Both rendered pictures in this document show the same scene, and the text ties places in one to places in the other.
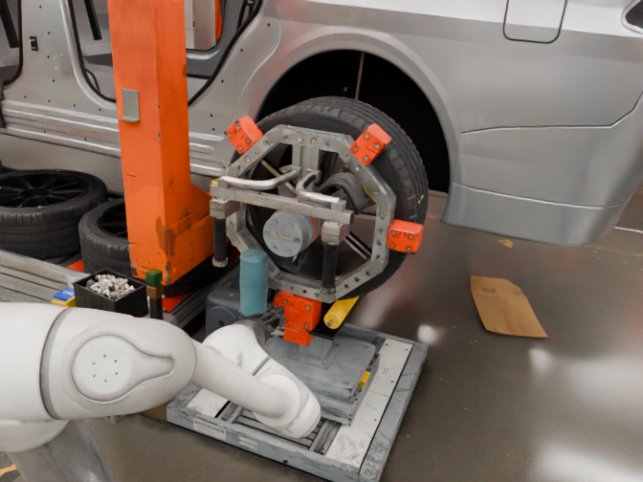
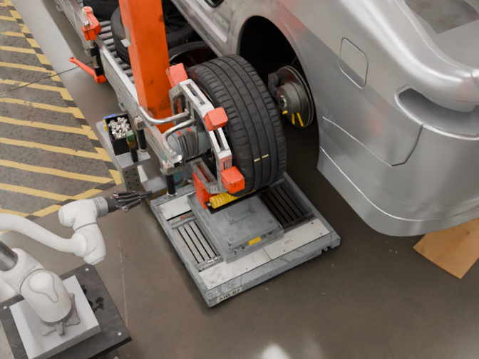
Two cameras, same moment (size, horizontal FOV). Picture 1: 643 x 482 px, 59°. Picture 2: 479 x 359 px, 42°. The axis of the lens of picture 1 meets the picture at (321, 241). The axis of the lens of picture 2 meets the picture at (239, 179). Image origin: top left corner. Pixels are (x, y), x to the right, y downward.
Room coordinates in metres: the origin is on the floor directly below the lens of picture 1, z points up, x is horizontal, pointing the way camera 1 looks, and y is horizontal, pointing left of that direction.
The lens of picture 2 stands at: (0.19, -1.56, 2.88)
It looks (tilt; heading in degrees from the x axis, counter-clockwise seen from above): 47 degrees down; 44
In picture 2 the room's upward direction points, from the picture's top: 3 degrees counter-clockwise
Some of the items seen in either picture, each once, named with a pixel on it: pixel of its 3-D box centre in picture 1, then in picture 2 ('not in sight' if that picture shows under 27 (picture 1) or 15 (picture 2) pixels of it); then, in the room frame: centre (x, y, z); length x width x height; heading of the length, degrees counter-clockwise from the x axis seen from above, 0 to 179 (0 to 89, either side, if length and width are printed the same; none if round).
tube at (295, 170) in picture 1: (261, 165); (163, 106); (1.56, 0.19, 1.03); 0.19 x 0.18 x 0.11; 160
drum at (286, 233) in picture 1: (297, 224); (186, 143); (1.57, 0.08, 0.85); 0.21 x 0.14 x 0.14; 160
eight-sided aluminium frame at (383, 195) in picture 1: (306, 216); (200, 138); (1.64, 0.05, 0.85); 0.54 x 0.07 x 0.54; 70
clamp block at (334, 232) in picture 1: (336, 228); (174, 164); (1.39, -0.04, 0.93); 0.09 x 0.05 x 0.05; 160
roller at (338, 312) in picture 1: (343, 303); (233, 194); (1.69, -0.09, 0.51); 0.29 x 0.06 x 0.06; 160
